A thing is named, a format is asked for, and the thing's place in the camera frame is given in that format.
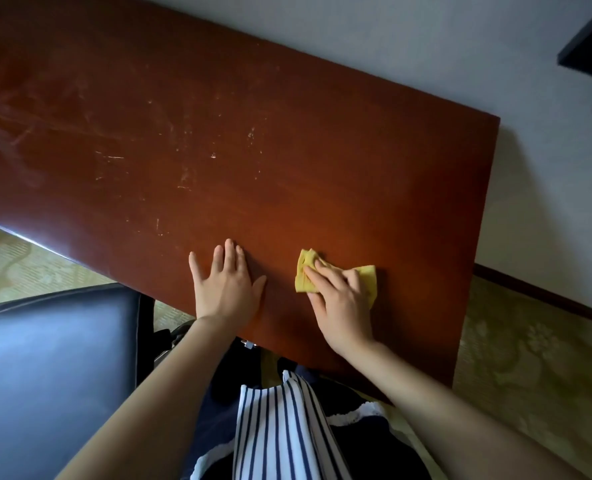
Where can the person's left thumb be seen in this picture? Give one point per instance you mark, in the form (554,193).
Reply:
(258,289)

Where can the person's right hand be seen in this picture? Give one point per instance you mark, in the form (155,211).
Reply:
(343,314)

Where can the person's left hand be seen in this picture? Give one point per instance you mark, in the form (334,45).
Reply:
(226,294)

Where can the person's left forearm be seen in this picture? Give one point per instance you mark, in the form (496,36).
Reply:
(160,399)

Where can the black padded chair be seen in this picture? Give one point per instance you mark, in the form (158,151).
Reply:
(50,374)

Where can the person's right forearm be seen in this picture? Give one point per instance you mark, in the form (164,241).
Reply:
(436,419)

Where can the person's right middle finger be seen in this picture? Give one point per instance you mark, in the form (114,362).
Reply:
(332,272)

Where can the dark wooden baseboard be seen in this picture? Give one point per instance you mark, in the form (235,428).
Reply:
(546,294)

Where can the black flat screen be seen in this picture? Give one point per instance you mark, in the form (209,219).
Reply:
(591,39)

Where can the person's left middle finger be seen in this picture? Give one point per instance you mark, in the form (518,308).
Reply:
(230,254)

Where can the yellow cleaning cloth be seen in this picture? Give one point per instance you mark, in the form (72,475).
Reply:
(306,274)

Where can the person's left little finger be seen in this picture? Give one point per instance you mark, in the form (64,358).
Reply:
(195,267)

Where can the dark garment with white trim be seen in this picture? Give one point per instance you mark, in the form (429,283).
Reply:
(371,439)

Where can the blue white striped garment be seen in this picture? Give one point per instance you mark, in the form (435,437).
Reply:
(281,434)

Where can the person's right thumb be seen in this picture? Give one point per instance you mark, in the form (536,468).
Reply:
(316,302)

